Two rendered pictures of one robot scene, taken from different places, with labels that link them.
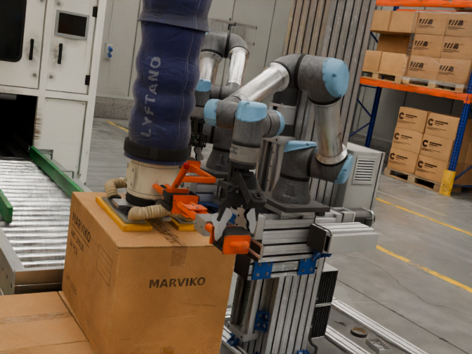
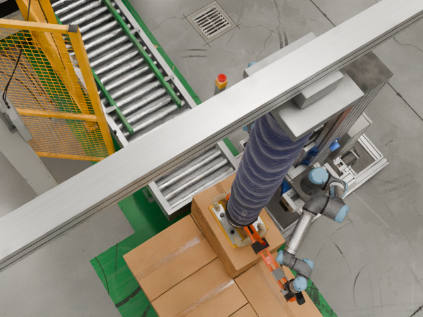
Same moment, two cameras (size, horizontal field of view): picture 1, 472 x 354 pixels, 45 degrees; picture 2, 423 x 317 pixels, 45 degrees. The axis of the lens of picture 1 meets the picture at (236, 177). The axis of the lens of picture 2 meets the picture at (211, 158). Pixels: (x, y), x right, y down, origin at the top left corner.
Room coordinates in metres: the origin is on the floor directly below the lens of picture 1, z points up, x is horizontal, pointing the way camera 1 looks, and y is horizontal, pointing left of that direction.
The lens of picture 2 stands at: (1.10, 0.71, 4.37)
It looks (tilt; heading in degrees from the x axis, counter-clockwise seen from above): 69 degrees down; 349
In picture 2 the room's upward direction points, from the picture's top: 11 degrees clockwise
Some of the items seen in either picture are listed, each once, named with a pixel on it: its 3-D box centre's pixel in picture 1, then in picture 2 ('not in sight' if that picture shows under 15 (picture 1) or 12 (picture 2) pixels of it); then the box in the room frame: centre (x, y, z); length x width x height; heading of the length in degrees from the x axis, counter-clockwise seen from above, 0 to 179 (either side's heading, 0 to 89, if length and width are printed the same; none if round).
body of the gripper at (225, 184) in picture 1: (237, 183); (293, 286); (1.46, -0.01, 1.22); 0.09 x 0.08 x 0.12; 30
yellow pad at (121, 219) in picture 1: (122, 208); (226, 224); (1.91, 0.37, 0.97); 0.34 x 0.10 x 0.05; 30
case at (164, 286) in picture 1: (141, 268); (235, 225); (1.96, 0.28, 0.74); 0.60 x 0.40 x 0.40; 30
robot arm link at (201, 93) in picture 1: (200, 92); not in sight; (2.33, 0.20, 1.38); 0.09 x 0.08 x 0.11; 1
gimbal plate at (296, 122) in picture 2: not in sight; (303, 85); (1.95, 0.29, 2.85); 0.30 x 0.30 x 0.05; 34
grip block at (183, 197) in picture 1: (180, 201); (260, 245); (1.74, 0.16, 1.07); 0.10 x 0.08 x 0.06; 120
